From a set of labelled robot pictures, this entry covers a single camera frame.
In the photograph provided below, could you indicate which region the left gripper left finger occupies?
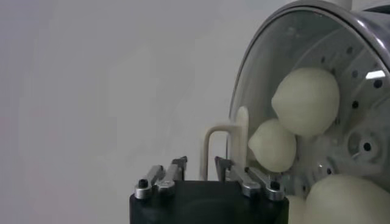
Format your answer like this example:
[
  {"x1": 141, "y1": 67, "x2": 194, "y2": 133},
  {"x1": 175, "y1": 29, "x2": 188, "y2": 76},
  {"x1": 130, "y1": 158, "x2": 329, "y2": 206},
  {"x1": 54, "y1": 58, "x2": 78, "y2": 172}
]
[{"x1": 133, "y1": 156, "x2": 188, "y2": 200}]

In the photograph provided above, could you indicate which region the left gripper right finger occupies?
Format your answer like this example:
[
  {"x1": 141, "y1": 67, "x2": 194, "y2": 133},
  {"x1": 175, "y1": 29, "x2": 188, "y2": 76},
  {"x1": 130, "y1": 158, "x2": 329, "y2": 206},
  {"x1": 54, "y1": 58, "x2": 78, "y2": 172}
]
[{"x1": 214, "y1": 156, "x2": 286, "y2": 202}]

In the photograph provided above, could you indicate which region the glass lid with white handle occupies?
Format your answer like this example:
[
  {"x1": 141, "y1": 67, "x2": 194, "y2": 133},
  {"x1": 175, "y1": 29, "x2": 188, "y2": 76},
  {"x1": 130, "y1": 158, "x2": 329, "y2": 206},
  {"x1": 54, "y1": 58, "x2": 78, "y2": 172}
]
[{"x1": 199, "y1": 0, "x2": 390, "y2": 224}]

